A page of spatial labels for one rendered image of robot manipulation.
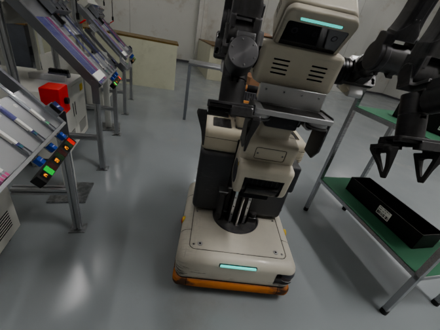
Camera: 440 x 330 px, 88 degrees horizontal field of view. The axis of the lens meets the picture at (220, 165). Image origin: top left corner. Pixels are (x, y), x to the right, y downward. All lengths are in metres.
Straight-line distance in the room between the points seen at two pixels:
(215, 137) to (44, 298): 1.11
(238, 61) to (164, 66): 4.68
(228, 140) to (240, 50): 0.72
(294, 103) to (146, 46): 4.45
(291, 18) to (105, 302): 1.39
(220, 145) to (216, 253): 0.54
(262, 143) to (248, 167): 0.11
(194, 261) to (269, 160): 0.61
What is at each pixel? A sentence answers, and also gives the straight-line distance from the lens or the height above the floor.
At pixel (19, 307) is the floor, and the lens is 1.51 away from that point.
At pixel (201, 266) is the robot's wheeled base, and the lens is 1.22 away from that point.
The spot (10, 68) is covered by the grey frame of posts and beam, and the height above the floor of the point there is 0.77.
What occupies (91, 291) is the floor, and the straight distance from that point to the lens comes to 1.45.
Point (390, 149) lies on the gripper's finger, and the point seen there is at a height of 1.06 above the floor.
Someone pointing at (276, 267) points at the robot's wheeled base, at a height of 0.26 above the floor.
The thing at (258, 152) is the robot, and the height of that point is 0.84.
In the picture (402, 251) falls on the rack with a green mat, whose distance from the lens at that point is 1.71.
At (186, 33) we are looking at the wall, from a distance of 9.78.
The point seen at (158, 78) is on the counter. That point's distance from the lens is 5.17.
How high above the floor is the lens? 1.21
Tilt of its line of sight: 29 degrees down
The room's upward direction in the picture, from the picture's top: 12 degrees clockwise
